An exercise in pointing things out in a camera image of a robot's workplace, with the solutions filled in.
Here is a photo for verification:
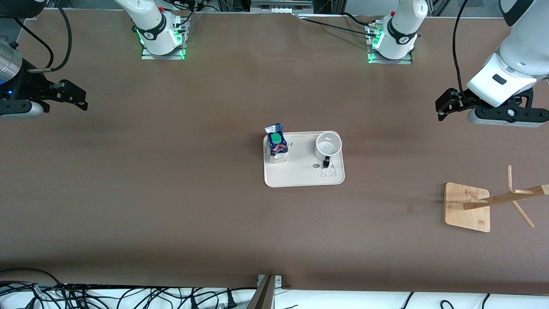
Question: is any white smiley mug black handle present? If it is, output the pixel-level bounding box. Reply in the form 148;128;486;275
314;131;343;169

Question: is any blue milk carton green cap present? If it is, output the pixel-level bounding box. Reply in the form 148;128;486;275
264;123;293;165

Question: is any beige rabbit print tray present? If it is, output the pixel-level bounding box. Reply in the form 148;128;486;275
263;130;345;188

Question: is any wooden mug stand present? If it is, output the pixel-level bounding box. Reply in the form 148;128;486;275
444;165;549;233

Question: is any brown table cover sheet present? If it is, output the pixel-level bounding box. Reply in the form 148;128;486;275
0;9;549;297

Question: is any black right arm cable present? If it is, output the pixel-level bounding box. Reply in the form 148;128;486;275
16;0;73;73

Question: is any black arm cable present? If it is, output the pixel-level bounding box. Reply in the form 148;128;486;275
452;0;471;94
16;0;73;73

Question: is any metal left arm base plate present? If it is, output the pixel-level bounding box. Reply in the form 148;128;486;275
367;24;413;65

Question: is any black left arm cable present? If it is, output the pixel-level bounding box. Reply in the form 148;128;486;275
452;0;471;94

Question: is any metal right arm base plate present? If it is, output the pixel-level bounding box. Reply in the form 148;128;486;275
141;42;186;61

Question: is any short black table cable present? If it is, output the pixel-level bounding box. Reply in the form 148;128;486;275
341;12;382;27

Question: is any long black table cable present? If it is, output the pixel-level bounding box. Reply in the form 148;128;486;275
296;15;379;37

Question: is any black base cable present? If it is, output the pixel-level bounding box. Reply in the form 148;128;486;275
161;0;207;34

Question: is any aluminium frame rail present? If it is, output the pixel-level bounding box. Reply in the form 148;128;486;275
250;0;315;14

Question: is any black floor cable with plug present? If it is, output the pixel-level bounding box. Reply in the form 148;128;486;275
189;287;258;309

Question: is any metal frame bracket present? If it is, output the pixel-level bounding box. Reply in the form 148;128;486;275
247;274;284;309

